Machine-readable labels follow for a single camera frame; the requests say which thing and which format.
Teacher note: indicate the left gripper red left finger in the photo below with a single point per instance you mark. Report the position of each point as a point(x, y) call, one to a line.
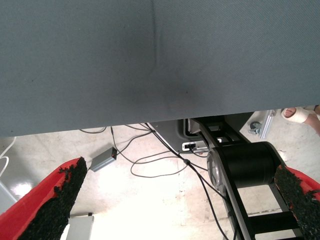
point(37, 212)

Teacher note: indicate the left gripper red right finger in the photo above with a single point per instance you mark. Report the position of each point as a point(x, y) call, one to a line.
point(305, 200)

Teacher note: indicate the white box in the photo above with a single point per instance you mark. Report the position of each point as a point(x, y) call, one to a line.
point(80, 227)

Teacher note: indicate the grey power adapter box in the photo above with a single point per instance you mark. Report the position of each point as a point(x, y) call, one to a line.
point(102, 161)

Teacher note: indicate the grey caster wheel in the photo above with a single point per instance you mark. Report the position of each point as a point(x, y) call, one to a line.
point(254, 126)

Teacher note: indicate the white connector panel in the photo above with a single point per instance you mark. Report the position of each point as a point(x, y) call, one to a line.
point(184, 147)

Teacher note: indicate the grey base housing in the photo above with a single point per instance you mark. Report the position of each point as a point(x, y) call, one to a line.
point(170, 135)

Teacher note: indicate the dark grey table cloth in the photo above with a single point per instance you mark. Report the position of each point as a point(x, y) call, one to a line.
point(75, 62)

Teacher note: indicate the black metal frame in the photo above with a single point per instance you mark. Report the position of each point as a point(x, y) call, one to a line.
point(247, 165)

